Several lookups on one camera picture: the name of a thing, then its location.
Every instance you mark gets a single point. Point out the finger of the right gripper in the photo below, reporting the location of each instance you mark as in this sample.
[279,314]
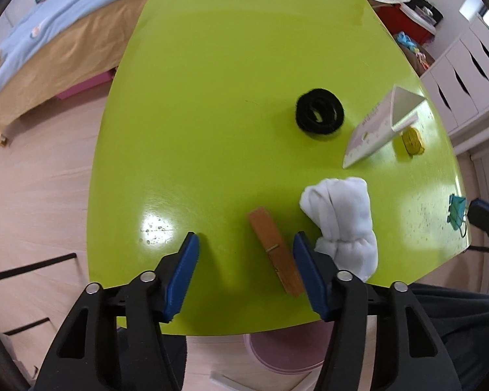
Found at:
[478,215]

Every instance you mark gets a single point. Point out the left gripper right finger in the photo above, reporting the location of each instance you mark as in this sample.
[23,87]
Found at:
[314,270]

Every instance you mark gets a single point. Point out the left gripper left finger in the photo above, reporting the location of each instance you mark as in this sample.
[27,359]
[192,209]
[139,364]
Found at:
[177,271]

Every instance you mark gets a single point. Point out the white purple paper box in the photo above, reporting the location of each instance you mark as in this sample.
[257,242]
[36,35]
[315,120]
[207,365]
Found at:
[396,111]

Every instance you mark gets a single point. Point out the black scrunchie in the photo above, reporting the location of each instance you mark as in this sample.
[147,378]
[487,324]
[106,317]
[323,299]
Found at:
[319,112]

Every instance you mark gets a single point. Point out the pink trash bin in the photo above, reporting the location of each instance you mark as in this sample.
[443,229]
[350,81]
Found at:
[291,350]

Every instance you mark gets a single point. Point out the wooden clothespin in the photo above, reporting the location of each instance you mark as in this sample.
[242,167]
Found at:
[277,250]

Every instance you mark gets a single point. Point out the blue binder clip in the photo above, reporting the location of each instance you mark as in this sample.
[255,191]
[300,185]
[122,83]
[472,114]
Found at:
[456,211]

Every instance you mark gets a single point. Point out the white sock bundle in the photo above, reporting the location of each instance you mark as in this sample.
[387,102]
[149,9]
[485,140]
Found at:
[341,209]

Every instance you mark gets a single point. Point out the yellow tape measure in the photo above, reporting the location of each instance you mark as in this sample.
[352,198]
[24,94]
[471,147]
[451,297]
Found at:
[413,142]

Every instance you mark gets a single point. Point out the white drawer cabinet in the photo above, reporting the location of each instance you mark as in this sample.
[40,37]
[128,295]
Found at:
[458,81]

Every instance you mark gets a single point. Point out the green table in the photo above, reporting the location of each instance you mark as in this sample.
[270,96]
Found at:
[199,129]

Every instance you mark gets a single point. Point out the pink box under bed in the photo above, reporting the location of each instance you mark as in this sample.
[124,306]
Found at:
[95,81]

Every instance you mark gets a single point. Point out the red storage box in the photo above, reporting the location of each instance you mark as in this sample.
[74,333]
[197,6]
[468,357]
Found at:
[396,21]

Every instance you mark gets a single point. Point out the bed with blue sheet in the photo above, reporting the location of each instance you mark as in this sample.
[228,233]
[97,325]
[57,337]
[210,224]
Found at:
[58,45]

